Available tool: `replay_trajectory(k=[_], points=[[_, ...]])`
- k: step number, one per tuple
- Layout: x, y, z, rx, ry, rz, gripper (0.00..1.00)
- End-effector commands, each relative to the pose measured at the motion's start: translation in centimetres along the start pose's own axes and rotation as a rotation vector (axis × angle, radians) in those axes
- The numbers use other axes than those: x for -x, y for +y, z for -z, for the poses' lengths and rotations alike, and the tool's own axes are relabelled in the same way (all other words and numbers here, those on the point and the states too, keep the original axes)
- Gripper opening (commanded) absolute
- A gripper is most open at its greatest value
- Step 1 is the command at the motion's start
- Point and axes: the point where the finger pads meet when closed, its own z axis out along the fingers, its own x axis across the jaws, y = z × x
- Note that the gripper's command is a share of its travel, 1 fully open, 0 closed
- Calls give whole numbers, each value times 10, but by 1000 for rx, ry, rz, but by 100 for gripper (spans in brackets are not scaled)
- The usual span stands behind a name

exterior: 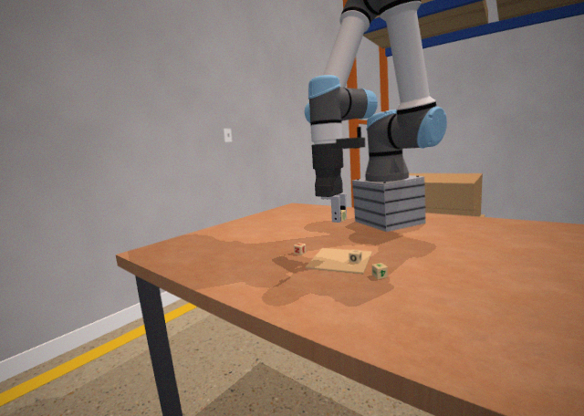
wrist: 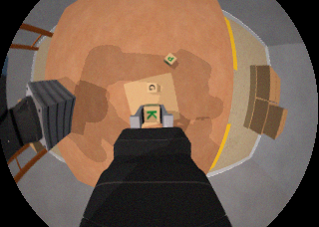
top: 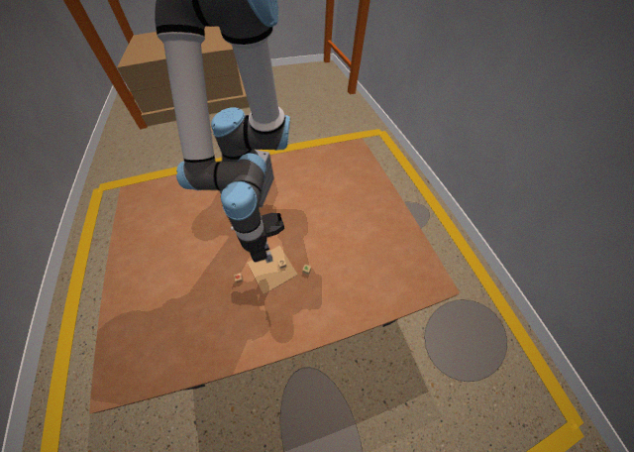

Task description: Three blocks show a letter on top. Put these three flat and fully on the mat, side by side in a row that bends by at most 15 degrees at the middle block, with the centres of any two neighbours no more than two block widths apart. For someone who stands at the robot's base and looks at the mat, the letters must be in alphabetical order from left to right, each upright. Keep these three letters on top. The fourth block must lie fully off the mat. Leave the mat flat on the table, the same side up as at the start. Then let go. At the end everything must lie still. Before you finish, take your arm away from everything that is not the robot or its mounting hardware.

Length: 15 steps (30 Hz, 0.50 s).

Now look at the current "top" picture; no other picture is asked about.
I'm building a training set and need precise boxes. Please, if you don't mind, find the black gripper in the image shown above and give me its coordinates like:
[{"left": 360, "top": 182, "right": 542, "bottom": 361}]
[{"left": 231, "top": 213, "right": 284, "bottom": 263}]

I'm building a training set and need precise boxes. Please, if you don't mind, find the tan square mat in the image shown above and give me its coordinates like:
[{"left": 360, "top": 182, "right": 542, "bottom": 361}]
[{"left": 248, "top": 246, "right": 297, "bottom": 294}]

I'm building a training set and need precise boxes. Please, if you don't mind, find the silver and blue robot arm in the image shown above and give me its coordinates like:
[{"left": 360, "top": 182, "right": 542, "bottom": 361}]
[{"left": 155, "top": 0, "right": 290, "bottom": 233}]

